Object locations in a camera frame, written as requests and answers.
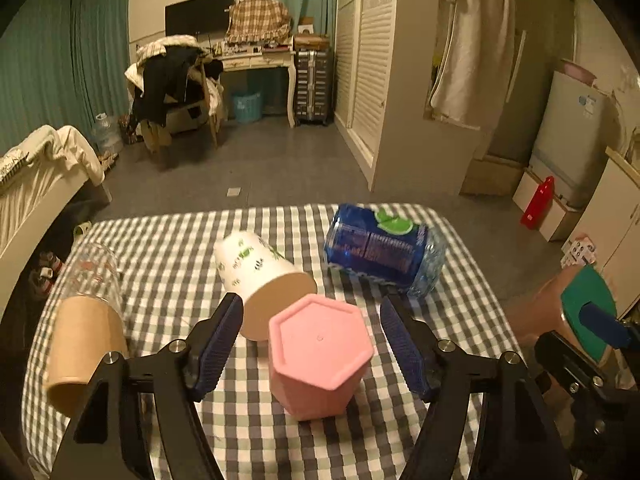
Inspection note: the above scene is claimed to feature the pink hexagonal cup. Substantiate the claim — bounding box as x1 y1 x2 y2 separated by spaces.
269 294 374 422

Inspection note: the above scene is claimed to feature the brown paper cup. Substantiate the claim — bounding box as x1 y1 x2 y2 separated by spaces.
43 296 128 417

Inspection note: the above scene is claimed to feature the white floral paper cup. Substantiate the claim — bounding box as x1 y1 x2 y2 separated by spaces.
214 231 318 341

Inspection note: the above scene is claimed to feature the clear glass cup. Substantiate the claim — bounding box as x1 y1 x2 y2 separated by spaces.
61 242 122 316

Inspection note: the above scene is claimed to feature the checkered tablecloth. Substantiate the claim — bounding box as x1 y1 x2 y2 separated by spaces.
22 204 520 479

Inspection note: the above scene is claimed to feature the white red sneaker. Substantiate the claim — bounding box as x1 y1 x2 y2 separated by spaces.
28 266 55 300

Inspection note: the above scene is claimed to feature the red bottle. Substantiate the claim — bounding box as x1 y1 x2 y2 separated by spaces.
520 176 555 230

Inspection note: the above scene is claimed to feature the blue plastic water bottle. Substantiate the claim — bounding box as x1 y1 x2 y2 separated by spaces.
324 204 448 296

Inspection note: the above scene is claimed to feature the bed with beige bedding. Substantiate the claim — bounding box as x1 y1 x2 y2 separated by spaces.
1 125 104 309

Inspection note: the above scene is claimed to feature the large water jug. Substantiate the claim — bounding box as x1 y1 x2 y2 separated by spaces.
92 113 124 155

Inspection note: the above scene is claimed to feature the blue laundry basket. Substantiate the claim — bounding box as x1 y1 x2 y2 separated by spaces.
232 91 262 124

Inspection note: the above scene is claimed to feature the wooden chair with clothes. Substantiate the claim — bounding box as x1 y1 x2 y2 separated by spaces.
125 35 224 153

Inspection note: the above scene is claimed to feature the white small fridge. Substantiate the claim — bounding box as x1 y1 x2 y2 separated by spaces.
529 72 620 209

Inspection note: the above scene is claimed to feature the white desk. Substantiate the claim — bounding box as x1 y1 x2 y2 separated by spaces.
219 48 297 128

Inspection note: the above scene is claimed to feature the silver black suitcase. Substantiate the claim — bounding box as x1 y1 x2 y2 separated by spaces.
294 49 333 125

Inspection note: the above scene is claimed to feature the teal window curtain left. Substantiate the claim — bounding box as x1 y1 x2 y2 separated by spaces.
1 0 129 152

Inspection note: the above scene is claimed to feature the black television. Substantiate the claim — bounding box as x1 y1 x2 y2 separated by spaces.
165 0 235 36

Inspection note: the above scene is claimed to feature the plaid cloth cover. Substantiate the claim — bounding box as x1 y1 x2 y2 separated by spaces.
226 0 292 44

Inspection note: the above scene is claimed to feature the hanging white towel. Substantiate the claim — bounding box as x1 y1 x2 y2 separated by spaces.
430 0 515 131

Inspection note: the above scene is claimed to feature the pink basin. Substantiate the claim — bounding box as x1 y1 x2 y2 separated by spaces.
559 58 597 86

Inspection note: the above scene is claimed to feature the white louvered wardrobe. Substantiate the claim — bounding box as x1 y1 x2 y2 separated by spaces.
334 0 480 200

